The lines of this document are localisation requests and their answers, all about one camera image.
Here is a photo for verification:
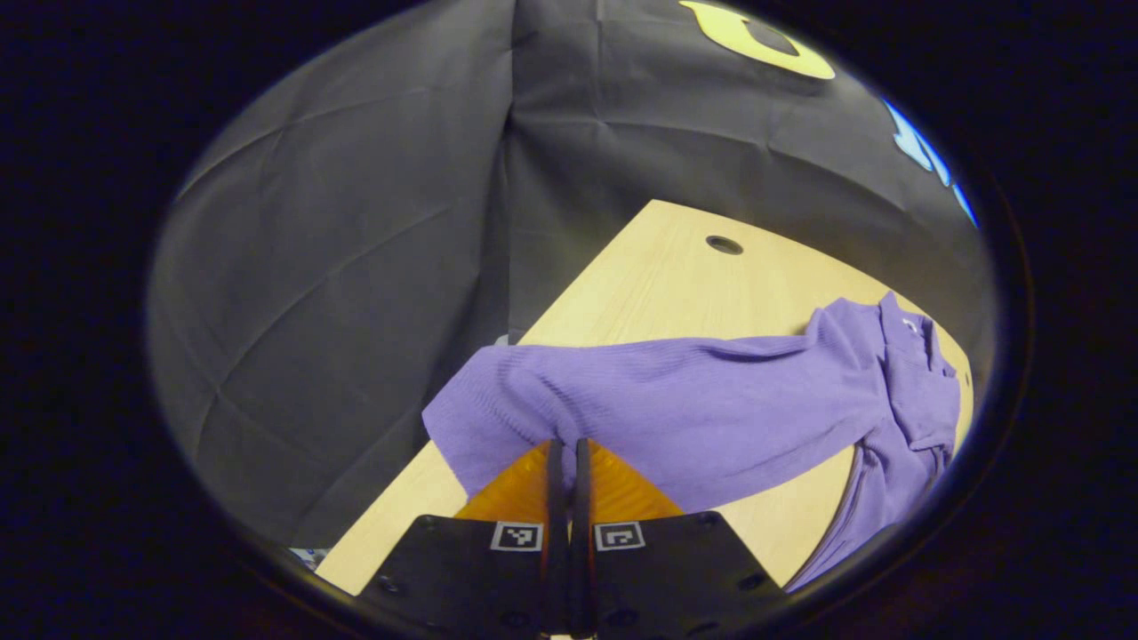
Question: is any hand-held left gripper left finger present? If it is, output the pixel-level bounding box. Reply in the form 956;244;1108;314
356;437;570;640

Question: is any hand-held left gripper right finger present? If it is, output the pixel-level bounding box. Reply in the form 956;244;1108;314
569;437;788;640

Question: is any purple buttoned garment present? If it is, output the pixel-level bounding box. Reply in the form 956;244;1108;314
421;291;963;594

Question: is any black backdrop cloth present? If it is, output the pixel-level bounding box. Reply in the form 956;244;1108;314
147;0;988;552

